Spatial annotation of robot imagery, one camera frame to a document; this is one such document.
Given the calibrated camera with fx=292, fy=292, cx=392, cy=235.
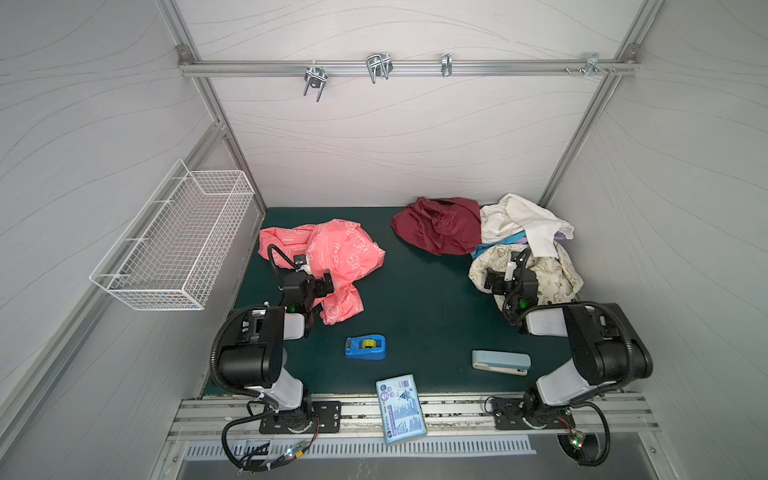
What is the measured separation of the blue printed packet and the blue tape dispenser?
0.07m

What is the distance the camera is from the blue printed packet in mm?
681

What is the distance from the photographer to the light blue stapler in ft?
2.57
